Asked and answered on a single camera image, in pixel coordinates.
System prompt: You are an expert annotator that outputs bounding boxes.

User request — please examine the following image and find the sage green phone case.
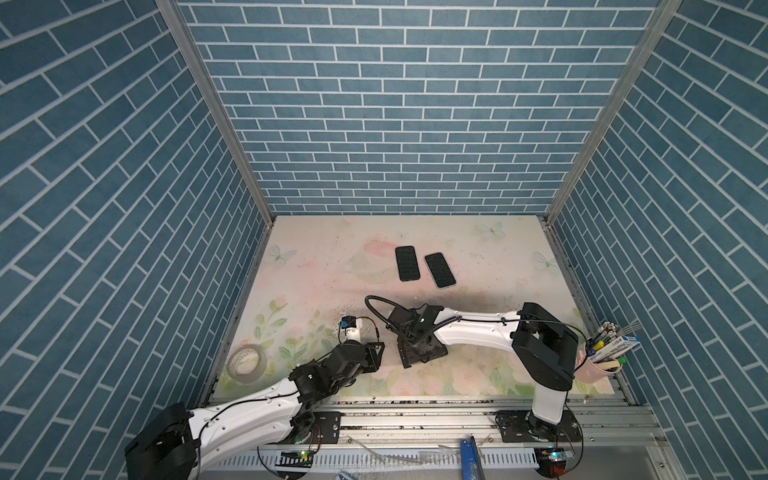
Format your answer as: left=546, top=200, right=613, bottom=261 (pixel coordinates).
left=425, top=252, right=456, bottom=289

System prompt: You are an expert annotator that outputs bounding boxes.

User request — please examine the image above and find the black phone case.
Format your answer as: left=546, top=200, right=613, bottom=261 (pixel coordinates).
left=395, top=246, right=421, bottom=282

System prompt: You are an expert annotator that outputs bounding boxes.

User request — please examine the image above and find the dusty pink phone case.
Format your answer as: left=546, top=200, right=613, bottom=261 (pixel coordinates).
left=397, top=337, right=448, bottom=369

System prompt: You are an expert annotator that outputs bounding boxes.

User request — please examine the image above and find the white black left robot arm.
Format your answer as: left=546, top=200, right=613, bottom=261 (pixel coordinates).
left=125, top=340, right=385, bottom=479

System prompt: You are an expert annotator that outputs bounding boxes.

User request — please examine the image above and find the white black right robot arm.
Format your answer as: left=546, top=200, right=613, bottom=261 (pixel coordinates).
left=384, top=302, right=579, bottom=442

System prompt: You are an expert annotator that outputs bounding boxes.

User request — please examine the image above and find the white tape roll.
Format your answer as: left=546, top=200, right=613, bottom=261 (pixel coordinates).
left=226, top=344, right=268, bottom=385

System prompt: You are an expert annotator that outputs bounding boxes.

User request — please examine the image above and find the pink pen cup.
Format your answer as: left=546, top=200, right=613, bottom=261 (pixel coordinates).
left=574, top=350, right=616, bottom=384

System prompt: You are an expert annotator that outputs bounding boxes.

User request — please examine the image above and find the blue white box in cup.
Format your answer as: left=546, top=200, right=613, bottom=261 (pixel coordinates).
left=589, top=336, right=641, bottom=363

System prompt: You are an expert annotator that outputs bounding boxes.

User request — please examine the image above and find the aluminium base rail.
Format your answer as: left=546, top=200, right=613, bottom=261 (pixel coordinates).
left=155, top=395, right=685, bottom=480

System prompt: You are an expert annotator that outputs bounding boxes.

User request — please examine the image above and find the aluminium frame post left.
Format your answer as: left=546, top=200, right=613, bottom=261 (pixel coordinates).
left=156, top=0, right=274, bottom=228

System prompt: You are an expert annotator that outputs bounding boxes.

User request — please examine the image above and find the aluminium frame post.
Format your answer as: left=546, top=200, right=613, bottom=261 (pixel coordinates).
left=156, top=0, right=274, bottom=228
left=543, top=0, right=682, bottom=228

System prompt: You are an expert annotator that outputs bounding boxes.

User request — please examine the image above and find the aluminium frame post right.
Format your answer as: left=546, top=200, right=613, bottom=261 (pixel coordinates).
left=543, top=0, right=682, bottom=228

